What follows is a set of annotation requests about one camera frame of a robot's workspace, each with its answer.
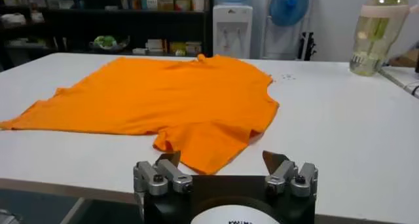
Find black shelf unit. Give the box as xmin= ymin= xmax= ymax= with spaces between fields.
xmin=0 ymin=0 xmax=215 ymax=69

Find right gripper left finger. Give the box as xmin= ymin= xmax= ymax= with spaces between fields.
xmin=133 ymin=150 xmax=194 ymax=196

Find white water dispenser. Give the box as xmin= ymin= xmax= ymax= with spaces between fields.
xmin=212 ymin=4 xmax=253 ymax=60

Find clear bottle with green lid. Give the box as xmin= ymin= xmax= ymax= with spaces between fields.
xmin=348 ymin=0 xmax=412 ymax=77

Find white side table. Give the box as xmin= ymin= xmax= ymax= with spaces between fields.
xmin=378 ymin=65 xmax=419 ymax=98

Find black object beside rack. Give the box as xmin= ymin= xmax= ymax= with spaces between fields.
xmin=297 ymin=31 xmax=317 ymax=62

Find blue water jug lying sideways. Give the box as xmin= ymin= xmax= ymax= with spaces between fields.
xmin=268 ymin=0 xmax=310 ymax=28

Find large brown cardboard box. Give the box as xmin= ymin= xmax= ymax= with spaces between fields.
xmin=388 ymin=48 xmax=419 ymax=68

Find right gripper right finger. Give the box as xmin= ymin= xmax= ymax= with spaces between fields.
xmin=261 ymin=150 xmax=319 ymax=198

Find orange t-shirt with white print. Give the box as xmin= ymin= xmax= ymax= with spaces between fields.
xmin=0 ymin=53 xmax=280 ymax=176

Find glass bowl with green contents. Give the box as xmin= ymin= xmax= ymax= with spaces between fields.
xmin=89 ymin=35 xmax=131 ymax=52

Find box with orange label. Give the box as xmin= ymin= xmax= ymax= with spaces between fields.
xmin=156 ymin=0 xmax=174 ymax=12

